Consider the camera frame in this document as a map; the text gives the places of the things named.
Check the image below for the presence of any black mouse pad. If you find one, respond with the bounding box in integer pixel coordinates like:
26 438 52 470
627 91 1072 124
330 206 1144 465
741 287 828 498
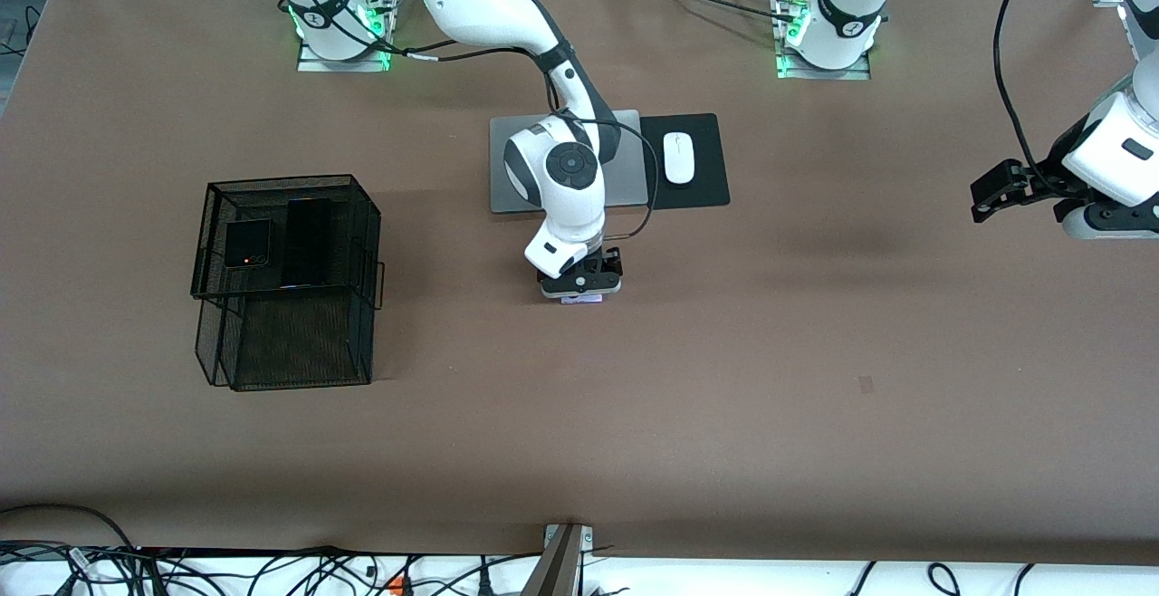
640 113 731 211

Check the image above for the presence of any black floor cable tangle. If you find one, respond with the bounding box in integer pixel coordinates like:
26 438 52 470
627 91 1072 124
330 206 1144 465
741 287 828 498
0 542 522 596

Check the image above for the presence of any black looped floor cable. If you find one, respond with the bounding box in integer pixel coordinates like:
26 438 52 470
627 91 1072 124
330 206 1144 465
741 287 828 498
0 504 137 552

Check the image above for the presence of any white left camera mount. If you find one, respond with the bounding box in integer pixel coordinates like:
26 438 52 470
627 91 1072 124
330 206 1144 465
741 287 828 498
1061 93 1159 207

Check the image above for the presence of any black mesh two-tier tray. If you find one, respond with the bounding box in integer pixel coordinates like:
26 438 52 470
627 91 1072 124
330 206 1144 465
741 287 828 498
190 174 386 392

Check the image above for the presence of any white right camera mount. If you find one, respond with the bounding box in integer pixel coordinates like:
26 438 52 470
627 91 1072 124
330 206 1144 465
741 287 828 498
525 220 589 278

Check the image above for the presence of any white computer mouse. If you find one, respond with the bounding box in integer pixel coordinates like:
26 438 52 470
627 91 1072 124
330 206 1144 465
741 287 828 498
664 131 696 185

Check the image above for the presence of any black slab smartphone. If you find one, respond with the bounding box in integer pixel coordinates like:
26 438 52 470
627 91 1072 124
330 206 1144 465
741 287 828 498
281 198 332 290

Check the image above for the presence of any aluminium camera mast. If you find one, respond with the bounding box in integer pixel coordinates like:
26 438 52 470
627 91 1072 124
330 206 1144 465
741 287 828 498
521 524 596 596

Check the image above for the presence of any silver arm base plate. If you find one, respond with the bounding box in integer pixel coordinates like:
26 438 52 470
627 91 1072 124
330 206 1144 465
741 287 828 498
297 0 393 72
774 0 873 81

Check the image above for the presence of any silver closed laptop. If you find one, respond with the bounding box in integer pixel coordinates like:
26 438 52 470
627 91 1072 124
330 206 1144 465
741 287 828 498
490 110 649 214

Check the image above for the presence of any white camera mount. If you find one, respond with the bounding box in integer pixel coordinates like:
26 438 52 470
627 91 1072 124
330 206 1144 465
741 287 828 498
1061 93 1159 207
525 220 589 278

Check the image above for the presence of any black flip phone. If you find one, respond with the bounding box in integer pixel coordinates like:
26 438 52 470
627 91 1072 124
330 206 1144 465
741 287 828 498
224 219 273 269

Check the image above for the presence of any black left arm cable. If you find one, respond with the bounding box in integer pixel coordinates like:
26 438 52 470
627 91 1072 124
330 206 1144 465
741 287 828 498
993 0 1062 197

